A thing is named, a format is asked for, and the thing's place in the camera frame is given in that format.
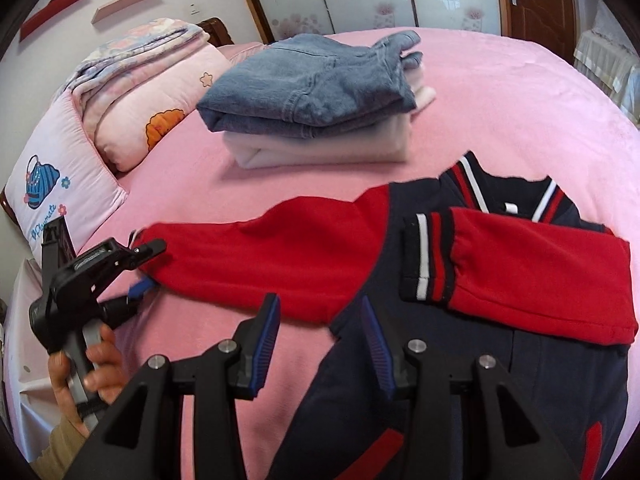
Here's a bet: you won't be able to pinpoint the wooden headboard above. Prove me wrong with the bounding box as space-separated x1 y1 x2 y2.
195 17 236 47

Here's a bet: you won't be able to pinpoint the pink cartoon pillow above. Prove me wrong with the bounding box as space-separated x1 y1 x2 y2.
82 42 232 173

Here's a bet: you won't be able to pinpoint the red wall shelf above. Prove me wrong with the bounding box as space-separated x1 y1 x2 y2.
19 0 96 41

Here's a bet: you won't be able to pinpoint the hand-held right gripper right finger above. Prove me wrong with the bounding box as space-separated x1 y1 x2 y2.
359 295 588 480

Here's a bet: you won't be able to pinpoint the pink bed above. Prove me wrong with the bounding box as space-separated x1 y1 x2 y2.
2 27 640 480

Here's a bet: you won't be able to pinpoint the white bed base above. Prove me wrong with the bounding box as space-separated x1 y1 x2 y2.
2 259 68 461

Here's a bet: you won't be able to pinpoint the red and navy jacket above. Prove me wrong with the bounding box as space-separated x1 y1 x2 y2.
131 150 640 480

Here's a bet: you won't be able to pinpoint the folded blue jeans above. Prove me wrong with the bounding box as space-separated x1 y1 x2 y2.
196 30 425 141

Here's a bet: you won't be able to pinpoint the person's left forearm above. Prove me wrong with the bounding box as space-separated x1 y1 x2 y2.
30 414 95 480

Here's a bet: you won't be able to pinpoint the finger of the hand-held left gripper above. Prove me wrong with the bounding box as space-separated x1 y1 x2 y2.
100 280 157 331
112 239 168 275

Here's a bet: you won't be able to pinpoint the pink pillow with bag print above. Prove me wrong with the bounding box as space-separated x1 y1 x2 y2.
2 91 130 261

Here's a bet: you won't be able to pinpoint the folded floral quilt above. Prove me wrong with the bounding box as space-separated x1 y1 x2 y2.
57 17 212 98

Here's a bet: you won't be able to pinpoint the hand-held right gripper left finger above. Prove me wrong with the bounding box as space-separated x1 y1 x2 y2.
62 294 282 480

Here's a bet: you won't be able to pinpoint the lace covered furniture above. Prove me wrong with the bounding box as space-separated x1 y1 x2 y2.
572 0 640 126

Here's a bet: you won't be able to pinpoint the folded white garment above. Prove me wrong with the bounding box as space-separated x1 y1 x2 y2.
222 67 437 170

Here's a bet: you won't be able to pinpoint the brown wooden door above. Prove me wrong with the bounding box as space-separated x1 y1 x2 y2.
492 0 581 58

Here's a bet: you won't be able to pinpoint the pink wall shelf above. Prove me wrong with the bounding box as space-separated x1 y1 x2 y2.
91 0 166 25

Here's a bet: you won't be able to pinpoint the person's left hand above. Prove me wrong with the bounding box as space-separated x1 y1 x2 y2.
47 322 126 423

